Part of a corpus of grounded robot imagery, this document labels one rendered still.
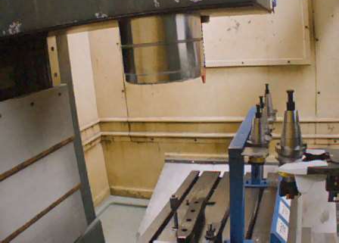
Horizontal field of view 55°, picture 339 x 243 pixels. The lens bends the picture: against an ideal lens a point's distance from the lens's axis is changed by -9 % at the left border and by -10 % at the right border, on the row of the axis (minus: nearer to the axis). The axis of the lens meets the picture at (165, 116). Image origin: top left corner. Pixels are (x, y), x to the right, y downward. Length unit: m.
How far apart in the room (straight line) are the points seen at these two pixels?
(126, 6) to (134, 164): 1.50
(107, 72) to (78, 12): 1.31
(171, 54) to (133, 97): 1.28
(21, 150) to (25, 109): 0.11
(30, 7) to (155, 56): 0.26
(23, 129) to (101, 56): 1.05
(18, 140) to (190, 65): 0.52
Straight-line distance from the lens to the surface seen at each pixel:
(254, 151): 0.93
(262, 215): 1.26
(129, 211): 2.02
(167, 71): 0.62
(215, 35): 1.69
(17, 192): 0.97
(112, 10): 0.59
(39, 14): 0.69
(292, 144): 0.65
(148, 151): 1.94
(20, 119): 0.96
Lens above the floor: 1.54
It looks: 14 degrees down
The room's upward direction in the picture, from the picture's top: 6 degrees counter-clockwise
